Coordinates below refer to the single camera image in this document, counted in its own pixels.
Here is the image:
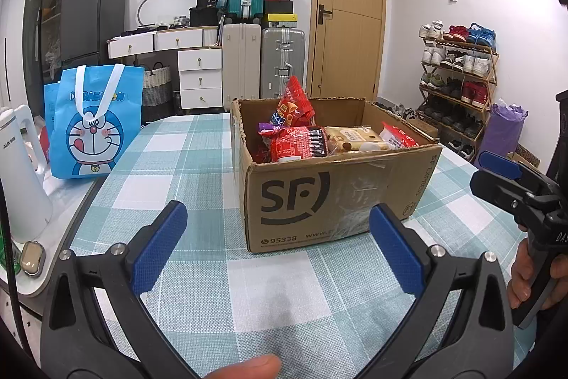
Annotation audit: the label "grey refrigerator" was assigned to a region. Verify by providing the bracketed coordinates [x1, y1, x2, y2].
[60, 0, 127, 69]

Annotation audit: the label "clear cracker packet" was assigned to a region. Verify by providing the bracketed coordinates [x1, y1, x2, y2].
[324, 126, 393, 154]

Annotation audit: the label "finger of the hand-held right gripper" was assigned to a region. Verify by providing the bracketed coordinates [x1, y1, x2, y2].
[469, 169, 540, 225]
[478, 150, 551, 190]

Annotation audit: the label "checked tablecloth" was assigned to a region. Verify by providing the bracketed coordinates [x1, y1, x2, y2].
[66, 113, 551, 379]

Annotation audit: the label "purple plastic bag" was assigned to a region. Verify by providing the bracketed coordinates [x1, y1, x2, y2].
[474, 98, 529, 167]

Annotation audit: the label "red black snack packet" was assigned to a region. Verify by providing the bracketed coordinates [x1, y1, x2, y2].
[268, 126, 331, 163]

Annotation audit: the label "purple snack packet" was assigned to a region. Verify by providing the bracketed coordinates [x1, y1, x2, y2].
[258, 119, 285, 135]

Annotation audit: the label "printed cardboard box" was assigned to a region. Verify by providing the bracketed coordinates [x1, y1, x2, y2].
[508, 144, 542, 171]

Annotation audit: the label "black cable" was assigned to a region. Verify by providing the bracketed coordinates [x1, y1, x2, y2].
[0, 193, 27, 362]

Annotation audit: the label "oval mirror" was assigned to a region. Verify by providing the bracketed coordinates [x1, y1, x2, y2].
[137, 0, 198, 29]

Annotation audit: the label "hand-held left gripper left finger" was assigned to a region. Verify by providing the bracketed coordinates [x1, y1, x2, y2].
[40, 200, 191, 379]

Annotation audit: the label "white red noodle snack packet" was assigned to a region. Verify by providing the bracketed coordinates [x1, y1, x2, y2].
[381, 121, 420, 150]

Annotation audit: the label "silver suitcase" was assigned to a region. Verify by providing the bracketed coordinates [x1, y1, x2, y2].
[260, 28, 307, 99]

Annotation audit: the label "person's left hand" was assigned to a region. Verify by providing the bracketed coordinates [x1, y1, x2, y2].
[195, 354, 282, 379]

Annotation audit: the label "wooden door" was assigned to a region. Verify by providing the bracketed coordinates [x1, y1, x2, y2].
[309, 0, 386, 102]

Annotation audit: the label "rows of assorted shoes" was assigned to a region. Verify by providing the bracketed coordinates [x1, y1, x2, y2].
[418, 20, 497, 160]

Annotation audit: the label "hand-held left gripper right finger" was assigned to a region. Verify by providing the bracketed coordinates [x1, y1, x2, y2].
[355, 202, 515, 379]

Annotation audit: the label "woven basket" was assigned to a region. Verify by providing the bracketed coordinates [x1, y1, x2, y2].
[141, 64, 173, 122]

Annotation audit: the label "white drawer dresser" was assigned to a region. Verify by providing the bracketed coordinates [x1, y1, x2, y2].
[106, 28, 223, 111]

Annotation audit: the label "pile of shoes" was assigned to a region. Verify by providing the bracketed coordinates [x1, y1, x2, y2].
[373, 101, 415, 122]

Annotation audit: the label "wooden shoe rack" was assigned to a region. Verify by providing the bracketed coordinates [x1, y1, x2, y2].
[417, 21, 500, 162]

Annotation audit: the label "beige suitcase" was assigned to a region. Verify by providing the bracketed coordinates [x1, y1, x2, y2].
[221, 23, 262, 100]

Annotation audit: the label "black storage bin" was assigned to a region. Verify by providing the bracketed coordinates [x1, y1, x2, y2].
[189, 7, 223, 27]

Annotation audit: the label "small cardboard box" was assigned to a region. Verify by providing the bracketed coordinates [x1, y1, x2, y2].
[406, 119, 440, 140]

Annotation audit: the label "red snack packet blue label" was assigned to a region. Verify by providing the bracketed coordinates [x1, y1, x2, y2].
[275, 76, 317, 129]

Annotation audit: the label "blue cartoon tote bag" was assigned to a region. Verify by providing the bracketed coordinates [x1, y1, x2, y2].
[50, 64, 146, 180]

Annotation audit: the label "person's right hand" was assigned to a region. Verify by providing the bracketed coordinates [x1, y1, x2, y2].
[506, 243, 568, 311]

